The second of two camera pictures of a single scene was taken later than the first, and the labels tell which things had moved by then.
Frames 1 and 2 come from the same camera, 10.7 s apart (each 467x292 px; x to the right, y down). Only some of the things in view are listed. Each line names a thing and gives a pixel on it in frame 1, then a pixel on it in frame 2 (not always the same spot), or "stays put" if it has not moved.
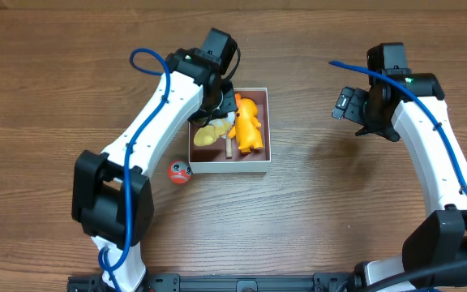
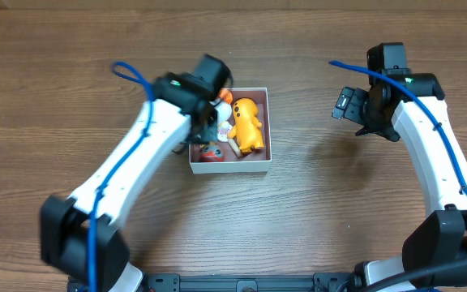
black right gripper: [368, 112] stays put
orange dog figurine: [246, 125] stays put
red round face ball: [179, 172] to [212, 153]
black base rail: [173, 282] stays put
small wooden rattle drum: [229, 148] to [223, 127]
